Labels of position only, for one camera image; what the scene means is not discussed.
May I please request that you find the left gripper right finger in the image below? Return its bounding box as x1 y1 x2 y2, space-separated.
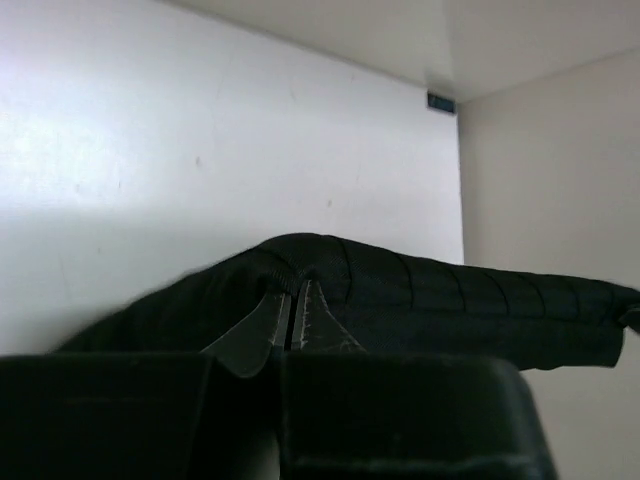
290 280 365 354

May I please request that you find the black pleated skirt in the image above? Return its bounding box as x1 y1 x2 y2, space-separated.
62 233 639 370

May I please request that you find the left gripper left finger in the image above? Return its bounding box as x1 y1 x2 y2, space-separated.
201 293 292 377

